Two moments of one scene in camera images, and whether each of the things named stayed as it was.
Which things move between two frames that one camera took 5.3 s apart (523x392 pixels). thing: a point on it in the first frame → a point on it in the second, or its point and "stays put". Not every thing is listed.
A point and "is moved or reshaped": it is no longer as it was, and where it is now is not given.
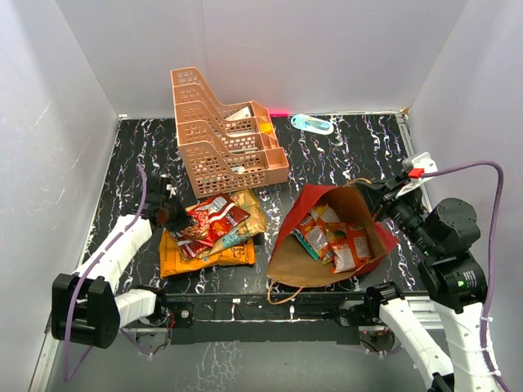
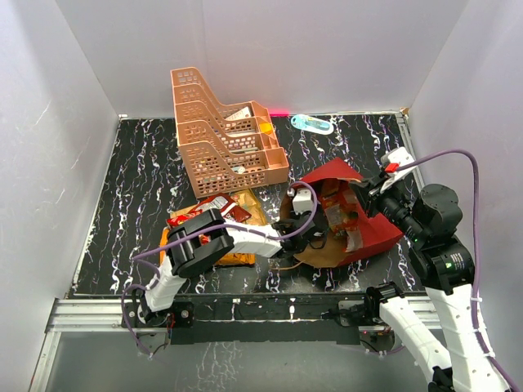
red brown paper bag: [329, 233] is moved or reshaped
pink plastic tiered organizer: [224, 147] stays put
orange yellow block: [266, 128] stays put
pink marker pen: [273, 112] stays put
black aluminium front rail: [214, 318] stays put
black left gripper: [183, 220] → [293, 220]
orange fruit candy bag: [349, 244] → [341, 207]
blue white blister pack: [312, 125] stays put
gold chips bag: [252, 224] stays put
